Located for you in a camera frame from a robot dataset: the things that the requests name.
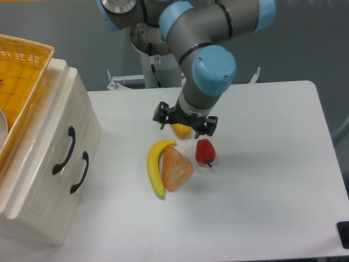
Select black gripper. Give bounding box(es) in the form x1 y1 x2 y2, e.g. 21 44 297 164
153 102 218 138

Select white drawer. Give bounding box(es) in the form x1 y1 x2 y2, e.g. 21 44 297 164
27 108 102 245
5 68 91 219

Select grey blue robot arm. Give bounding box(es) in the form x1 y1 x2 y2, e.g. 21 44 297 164
97 1 276 136

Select white drawer cabinet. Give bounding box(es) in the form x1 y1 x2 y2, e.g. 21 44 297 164
1 59 101 245

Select yellow bell pepper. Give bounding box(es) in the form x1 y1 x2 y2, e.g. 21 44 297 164
171 123 191 138

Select red bell pepper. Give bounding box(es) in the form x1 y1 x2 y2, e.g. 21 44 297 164
195 139 216 168

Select orange bread piece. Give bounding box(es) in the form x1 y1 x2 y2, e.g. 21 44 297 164
162 145 194 192

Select yellow banana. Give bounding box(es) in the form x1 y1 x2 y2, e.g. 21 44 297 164
147 140 176 199

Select yellow woven basket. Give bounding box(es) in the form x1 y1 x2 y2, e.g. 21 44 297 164
1 34 55 164

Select white plate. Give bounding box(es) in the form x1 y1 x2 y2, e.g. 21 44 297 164
0 109 8 150

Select black corner device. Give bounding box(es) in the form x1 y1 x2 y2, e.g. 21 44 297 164
336 221 349 249

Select black cable on pedestal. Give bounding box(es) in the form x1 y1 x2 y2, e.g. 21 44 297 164
148 42 164 88

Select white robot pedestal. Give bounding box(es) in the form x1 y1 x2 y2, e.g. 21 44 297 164
106 23 261 91

